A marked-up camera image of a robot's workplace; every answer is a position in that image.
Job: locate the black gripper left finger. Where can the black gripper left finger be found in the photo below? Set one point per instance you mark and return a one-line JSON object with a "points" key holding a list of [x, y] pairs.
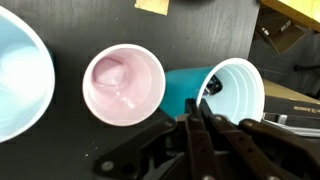
{"points": [[202, 159]]}

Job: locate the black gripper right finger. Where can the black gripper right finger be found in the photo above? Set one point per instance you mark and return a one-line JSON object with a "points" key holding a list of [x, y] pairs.
{"points": [[252, 157]]}

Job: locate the blue plastic cup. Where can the blue plastic cup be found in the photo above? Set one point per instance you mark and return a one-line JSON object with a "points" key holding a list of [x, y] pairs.
{"points": [[242, 96], [27, 76]]}

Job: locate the red plastic cup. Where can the red plastic cup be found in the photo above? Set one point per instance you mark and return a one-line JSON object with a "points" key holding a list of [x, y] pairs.
{"points": [[123, 85]]}

